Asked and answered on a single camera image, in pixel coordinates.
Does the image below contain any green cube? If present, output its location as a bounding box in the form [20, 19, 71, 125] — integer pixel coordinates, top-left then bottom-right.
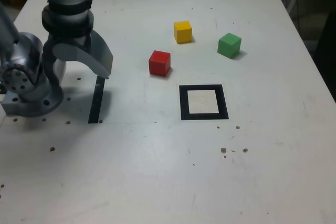
[217, 33, 242, 59]

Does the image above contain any red cube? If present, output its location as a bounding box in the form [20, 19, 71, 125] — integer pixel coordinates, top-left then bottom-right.
[148, 50, 172, 77]

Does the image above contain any black tape strip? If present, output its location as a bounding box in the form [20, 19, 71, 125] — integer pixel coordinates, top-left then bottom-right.
[88, 76, 106, 124]

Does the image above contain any yellow cube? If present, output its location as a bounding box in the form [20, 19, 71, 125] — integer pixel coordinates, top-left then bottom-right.
[173, 20, 193, 44]

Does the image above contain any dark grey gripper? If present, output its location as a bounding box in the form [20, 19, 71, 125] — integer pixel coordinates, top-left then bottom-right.
[43, 30, 114, 91]

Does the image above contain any black tape square outline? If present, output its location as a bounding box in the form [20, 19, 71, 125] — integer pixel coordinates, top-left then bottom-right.
[178, 84, 229, 121]

